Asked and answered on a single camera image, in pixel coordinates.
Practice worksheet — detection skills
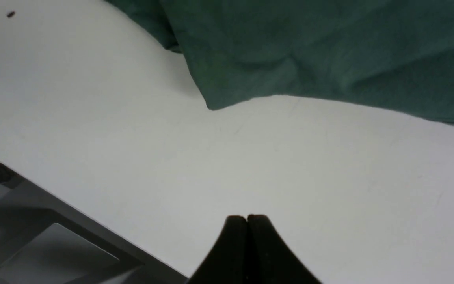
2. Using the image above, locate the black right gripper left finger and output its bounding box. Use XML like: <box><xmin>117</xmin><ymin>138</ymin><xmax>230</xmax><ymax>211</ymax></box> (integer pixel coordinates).
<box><xmin>188</xmin><ymin>215</ymin><xmax>247</xmax><ymax>284</ymax></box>

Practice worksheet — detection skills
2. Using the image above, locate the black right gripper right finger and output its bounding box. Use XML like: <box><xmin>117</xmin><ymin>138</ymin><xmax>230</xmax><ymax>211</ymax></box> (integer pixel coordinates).
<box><xmin>247</xmin><ymin>215</ymin><xmax>321</xmax><ymax>284</ymax></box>

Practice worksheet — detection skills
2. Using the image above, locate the green long-sleeved shirt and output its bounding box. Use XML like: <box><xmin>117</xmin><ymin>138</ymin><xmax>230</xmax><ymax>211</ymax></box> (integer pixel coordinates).
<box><xmin>110</xmin><ymin>0</ymin><xmax>454</xmax><ymax>126</ymax></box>

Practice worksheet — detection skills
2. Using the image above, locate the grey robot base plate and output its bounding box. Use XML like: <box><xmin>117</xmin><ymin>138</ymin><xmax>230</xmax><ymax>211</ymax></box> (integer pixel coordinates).
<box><xmin>0</xmin><ymin>163</ymin><xmax>188</xmax><ymax>284</ymax></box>

